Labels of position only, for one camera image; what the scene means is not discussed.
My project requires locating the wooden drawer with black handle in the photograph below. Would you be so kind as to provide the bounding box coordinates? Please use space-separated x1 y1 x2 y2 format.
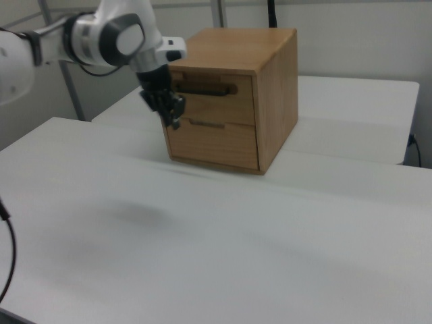
167 70 256 127

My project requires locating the wooden drawer cabinet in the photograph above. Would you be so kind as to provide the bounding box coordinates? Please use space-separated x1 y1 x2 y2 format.
164 27 299 176

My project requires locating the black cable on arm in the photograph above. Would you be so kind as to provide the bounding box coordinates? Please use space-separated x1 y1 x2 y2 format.
79 62 138 78

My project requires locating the black camera cable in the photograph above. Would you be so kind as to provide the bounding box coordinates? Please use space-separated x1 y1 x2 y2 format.
0 197 17 303

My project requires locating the grey partition frame post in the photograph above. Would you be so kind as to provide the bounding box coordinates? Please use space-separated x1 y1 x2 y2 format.
210 0 226 30
38 0 86 122

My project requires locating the black metal drawer handle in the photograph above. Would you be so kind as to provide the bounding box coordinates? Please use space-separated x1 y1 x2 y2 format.
174 83 239 98

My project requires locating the dark camera stand pole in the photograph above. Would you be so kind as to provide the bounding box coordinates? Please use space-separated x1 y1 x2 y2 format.
267 0 280 29

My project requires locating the wooden drawer with recessed grip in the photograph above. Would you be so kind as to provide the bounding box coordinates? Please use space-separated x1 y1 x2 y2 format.
166 117 261 170

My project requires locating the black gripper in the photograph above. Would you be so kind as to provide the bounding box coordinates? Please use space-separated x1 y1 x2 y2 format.
136 63 187 132

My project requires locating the black power cable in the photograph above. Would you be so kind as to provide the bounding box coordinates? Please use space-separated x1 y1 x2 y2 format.
407 133 423 168

